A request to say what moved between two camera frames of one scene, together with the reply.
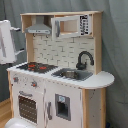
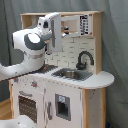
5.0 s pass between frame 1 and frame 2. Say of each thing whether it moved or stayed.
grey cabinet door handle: stayed
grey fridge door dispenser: stayed
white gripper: moved
